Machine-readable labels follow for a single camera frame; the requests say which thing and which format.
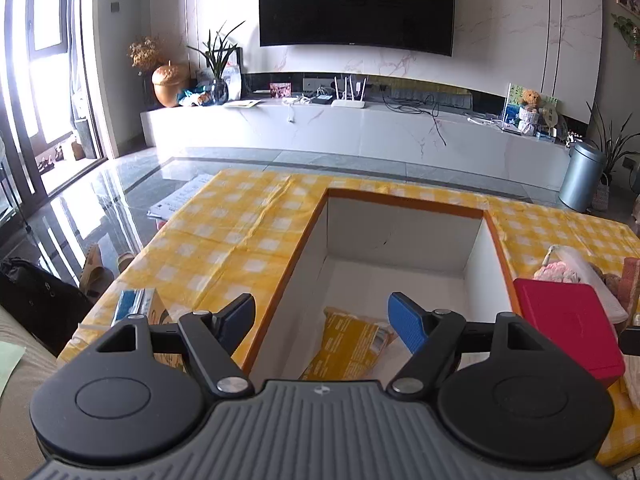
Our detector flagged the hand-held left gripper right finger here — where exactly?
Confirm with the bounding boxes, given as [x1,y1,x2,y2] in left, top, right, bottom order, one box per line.
[387,291,549,395]

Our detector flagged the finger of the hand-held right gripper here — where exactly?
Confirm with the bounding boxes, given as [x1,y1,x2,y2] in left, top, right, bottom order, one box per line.
[618,326,640,357]

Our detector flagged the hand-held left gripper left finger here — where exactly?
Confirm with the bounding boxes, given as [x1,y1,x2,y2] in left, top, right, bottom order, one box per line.
[95,293,256,397]

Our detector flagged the yellow snack packet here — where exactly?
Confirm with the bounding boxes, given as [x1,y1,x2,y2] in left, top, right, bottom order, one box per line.
[299,306,401,382]

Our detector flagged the white cardboard box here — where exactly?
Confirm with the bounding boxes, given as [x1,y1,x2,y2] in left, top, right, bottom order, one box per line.
[242,187,521,383]

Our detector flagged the white plastic bag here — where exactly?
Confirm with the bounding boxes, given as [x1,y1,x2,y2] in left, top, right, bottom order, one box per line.
[545,245,630,327]

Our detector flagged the orange brick-pattern item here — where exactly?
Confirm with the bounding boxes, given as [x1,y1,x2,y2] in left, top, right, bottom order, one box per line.
[621,257,640,317]

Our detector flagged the brown plush toy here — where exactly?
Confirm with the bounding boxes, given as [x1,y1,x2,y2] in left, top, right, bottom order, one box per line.
[587,262,624,292]

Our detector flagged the red box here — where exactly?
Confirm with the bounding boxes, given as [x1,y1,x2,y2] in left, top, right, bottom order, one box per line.
[513,278,627,390]

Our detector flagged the yellow checkered tablecloth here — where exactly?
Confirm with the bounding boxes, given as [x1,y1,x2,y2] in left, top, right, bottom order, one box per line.
[56,169,640,468]

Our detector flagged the pink fluffy cloth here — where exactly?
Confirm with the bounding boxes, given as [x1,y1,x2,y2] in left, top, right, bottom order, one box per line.
[532,259,581,283]

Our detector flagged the blue and yellow carton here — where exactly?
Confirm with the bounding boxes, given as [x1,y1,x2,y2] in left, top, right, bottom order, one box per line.
[112,287,169,326]

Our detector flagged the white paper sheets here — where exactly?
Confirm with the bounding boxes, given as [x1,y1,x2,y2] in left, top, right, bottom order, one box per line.
[147,172,216,222]

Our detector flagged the silver trash can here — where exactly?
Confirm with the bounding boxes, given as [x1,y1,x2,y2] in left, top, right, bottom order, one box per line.
[558,141,607,213]

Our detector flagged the potted green plant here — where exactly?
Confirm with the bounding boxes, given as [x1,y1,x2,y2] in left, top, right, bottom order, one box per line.
[585,102,640,212]

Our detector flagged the white marble television cabinet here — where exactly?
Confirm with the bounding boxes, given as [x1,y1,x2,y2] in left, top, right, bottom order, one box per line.
[140,96,574,192]

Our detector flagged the black bag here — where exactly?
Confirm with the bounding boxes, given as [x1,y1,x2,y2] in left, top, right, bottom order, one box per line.
[0,257,94,357]

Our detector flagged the beige sofa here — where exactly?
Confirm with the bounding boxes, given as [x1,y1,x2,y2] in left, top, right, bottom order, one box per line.
[0,305,62,413]

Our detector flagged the white router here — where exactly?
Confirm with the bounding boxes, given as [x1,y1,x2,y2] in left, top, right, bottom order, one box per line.
[331,75,370,110]

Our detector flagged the green plant in glass vase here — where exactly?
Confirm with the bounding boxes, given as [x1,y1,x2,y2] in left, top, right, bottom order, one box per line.
[187,21,246,106]

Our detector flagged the light green paper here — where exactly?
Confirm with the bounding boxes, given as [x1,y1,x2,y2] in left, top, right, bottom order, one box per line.
[0,342,27,397]

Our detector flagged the blue picture card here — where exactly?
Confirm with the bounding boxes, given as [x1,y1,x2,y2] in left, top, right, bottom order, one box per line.
[502,83,526,126]

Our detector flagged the golden acorn jar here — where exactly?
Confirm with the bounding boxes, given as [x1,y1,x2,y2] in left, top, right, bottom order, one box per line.
[151,60,190,109]

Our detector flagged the teddy bear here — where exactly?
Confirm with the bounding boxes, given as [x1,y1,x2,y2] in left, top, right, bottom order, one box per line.
[517,89,544,134]

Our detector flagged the dried flower bouquet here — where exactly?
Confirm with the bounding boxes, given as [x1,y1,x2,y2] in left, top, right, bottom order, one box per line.
[128,36,166,72]

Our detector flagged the glass sliding door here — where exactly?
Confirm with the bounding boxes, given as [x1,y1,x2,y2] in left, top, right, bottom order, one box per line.
[0,0,107,213]

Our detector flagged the hanging green plant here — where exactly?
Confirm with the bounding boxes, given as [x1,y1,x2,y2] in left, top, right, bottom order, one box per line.
[611,14,640,61]

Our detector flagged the black cable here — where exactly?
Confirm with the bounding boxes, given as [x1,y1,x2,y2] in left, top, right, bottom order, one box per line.
[384,92,448,147]

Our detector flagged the white cable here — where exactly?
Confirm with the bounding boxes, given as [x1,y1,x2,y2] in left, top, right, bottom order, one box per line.
[281,94,315,124]

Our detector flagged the black picture frame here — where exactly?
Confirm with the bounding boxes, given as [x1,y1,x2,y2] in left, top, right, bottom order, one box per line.
[220,47,244,101]

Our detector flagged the black wall television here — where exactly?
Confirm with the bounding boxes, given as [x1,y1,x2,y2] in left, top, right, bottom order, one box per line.
[258,0,457,57]

